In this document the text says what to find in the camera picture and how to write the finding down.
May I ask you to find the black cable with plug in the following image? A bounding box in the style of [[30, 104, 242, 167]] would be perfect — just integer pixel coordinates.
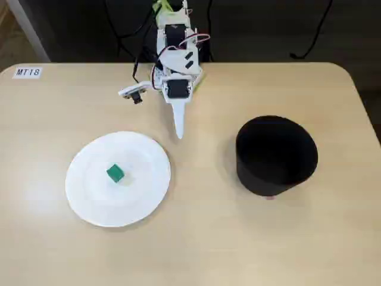
[[290, 0, 333, 60]]

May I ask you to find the red servo wire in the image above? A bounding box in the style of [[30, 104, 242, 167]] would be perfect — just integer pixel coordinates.
[[179, 33, 211, 51]]

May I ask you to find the white MT18 label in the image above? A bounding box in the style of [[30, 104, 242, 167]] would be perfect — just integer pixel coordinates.
[[13, 67, 43, 80]]

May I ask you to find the white paper plate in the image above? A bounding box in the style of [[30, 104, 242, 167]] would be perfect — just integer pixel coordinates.
[[64, 130, 172, 228]]

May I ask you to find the thin black cable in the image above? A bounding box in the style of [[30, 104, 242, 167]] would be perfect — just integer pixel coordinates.
[[104, 0, 132, 63]]

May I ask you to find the black round pot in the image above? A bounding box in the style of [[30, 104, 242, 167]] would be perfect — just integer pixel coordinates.
[[235, 115, 319, 200]]

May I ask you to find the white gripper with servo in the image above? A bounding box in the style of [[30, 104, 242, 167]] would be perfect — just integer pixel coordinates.
[[160, 76, 196, 140]]

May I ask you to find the green tape strip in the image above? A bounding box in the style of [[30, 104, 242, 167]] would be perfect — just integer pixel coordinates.
[[195, 74, 207, 94]]

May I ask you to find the grey metal frame post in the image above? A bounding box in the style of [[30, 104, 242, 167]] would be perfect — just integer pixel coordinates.
[[5, 0, 51, 63]]

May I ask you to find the green cube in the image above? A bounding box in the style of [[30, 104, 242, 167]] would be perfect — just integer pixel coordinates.
[[106, 163, 125, 183]]

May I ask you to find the thick black camera cable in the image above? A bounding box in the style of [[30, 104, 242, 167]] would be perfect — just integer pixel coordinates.
[[132, 44, 149, 85]]

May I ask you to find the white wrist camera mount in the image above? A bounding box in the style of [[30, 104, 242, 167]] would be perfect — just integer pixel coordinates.
[[118, 82, 150, 105]]

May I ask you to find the green tape wrap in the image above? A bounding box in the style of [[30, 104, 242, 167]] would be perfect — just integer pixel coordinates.
[[151, 0, 175, 15]]

